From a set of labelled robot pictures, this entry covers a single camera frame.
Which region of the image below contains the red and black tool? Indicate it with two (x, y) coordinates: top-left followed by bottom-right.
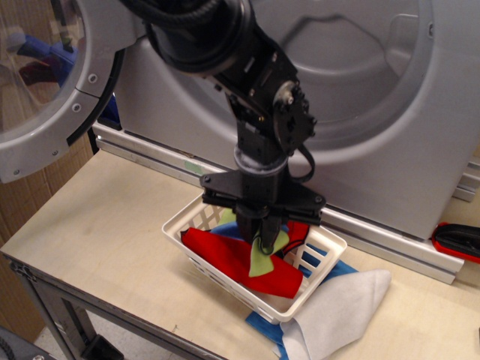
(431, 222), (479, 264)

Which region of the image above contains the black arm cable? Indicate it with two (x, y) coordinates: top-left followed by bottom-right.
(289, 144), (317, 184)

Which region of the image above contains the large red cloth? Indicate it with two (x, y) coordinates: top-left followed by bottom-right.
(181, 228), (303, 299)

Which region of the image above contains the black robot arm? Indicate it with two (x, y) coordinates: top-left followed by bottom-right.
(125, 1), (326, 255)

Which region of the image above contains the grey toy laundry machine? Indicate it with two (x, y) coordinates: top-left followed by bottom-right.
(115, 1), (479, 239)

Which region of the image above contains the blue cloth under basket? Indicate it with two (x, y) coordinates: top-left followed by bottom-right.
(244, 243), (359, 360)

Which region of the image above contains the light green cloth in basket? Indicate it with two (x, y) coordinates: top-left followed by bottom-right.
(218, 208), (236, 226)

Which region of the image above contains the aluminium rail base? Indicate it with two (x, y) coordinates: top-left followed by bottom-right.
(93, 122), (466, 284)

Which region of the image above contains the round transparent machine door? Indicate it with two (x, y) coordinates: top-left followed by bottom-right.
(1, 1), (142, 183)

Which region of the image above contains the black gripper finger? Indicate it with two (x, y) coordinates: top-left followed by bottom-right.
(260, 214), (289, 253)
(236, 209), (267, 244)

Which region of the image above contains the blue cloth in basket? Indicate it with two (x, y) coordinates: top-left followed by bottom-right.
(210, 221), (243, 240)

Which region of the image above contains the red cloth with black trim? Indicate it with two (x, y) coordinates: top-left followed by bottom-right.
(281, 220), (311, 257)

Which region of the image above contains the white felt cloth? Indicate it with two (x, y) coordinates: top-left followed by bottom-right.
(280, 269), (392, 359)

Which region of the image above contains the green cloth with black trim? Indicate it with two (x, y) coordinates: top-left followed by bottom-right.
(248, 230), (290, 278)

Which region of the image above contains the white plastic laundry basket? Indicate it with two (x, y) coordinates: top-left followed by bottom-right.
(162, 196), (347, 324)

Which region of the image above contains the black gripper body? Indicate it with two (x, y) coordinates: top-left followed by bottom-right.
(199, 169), (326, 226)

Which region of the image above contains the metal table frame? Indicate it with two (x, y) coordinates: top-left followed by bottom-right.
(1, 251), (221, 359)

